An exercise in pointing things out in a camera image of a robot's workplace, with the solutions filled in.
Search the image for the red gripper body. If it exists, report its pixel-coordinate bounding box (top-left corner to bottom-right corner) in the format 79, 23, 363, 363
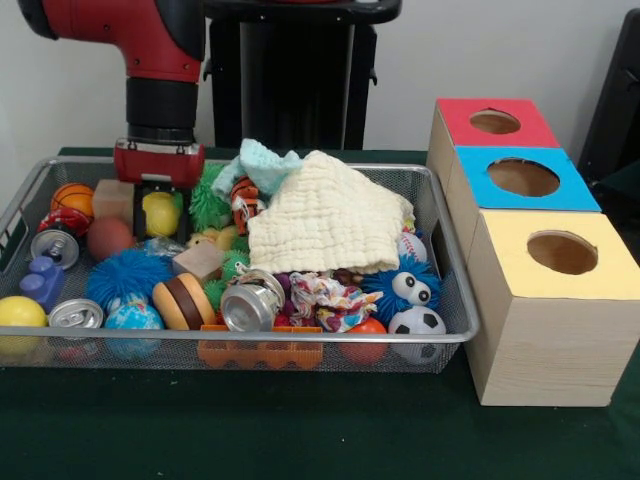
113, 138, 206, 190

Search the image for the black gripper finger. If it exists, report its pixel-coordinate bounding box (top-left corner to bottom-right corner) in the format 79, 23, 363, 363
174, 187, 194, 246
132, 182, 149, 244

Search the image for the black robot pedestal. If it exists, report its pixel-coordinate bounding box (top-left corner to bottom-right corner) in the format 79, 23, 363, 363
202, 0, 404, 150

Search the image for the green puffer ball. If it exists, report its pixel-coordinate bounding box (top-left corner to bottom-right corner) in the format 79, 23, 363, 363
188, 164, 234, 234

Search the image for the yellow tennis ball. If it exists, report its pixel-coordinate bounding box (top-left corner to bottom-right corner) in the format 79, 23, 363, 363
143, 192, 181, 237

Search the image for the crushed drink can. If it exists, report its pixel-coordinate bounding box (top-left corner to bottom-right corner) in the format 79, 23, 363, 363
220, 269, 287, 333

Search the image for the silver wire mesh bin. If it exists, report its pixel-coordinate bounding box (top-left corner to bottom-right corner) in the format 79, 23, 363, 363
0, 155, 480, 374

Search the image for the orange basketball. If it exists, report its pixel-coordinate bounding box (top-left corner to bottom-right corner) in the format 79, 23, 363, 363
50, 183, 96, 219

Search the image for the crushed clear plastic bottle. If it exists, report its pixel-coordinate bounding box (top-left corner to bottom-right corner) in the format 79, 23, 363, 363
142, 237, 189, 259

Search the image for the soccer ball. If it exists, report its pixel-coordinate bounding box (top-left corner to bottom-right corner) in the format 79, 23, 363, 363
388, 305, 447, 362

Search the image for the mint green cloth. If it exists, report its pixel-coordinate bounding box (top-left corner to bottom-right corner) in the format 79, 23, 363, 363
212, 138, 304, 196

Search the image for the toy hamburger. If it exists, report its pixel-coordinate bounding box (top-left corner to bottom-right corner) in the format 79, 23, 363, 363
152, 272, 217, 330

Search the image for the blue puffer ball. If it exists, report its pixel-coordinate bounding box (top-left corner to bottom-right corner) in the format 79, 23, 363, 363
362, 257, 442, 321

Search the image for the black chair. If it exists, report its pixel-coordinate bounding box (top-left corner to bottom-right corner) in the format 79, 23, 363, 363
577, 8, 640, 174

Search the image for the wooden box with three holes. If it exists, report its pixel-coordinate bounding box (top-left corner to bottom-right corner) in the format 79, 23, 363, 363
426, 97, 640, 407

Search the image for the dark green table cloth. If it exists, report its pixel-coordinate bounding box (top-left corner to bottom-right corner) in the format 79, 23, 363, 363
0, 146, 640, 480
590, 158, 640, 214

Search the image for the cream waffle cloth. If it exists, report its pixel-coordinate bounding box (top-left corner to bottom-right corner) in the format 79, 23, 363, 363
247, 151, 416, 275

